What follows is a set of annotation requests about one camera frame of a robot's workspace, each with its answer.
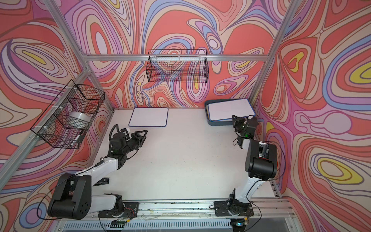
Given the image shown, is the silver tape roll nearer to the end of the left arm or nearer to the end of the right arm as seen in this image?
the end of the left arm

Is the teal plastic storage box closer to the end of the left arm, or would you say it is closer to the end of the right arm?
the end of the right arm

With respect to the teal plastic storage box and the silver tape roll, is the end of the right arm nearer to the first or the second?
the teal plastic storage box

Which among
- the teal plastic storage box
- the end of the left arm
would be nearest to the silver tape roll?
the end of the left arm

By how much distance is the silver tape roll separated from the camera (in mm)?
705

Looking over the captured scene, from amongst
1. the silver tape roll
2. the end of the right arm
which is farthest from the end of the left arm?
the end of the right arm
